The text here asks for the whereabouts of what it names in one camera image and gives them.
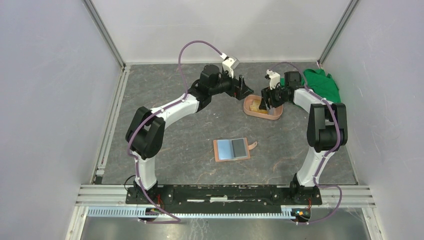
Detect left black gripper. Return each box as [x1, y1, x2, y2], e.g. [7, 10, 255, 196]
[209, 68, 254, 101]

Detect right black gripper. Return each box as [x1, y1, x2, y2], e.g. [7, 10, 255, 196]
[258, 83, 289, 111]

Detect tan leather card holder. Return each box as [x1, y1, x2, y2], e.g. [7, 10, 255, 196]
[213, 137, 258, 163]

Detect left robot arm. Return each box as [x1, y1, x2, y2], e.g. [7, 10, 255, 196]
[125, 64, 254, 204]

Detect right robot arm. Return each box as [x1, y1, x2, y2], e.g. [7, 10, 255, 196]
[258, 70, 348, 204]

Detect pink oval tray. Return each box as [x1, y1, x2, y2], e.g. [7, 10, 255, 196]
[243, 94, 283, 121]

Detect green cloth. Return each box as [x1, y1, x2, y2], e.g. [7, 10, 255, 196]
[274, 68, 342, 103]

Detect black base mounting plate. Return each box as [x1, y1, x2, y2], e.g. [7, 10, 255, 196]
[125, 184, 323, 214]

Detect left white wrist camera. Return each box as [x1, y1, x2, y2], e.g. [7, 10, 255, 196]
[220, 52, 240, 78]

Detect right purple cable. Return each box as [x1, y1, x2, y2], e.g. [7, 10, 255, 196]
[268, 62, 343, 226]

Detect purple cable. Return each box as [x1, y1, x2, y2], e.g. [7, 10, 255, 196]
[268, 62, 343, 226]
[127, 40, 229, 225]

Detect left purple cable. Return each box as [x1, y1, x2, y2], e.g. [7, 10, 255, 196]
[127, 40, 229, 225]

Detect grey slotted cable duct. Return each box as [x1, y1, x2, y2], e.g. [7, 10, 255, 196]
[86, 206, 294, 220]

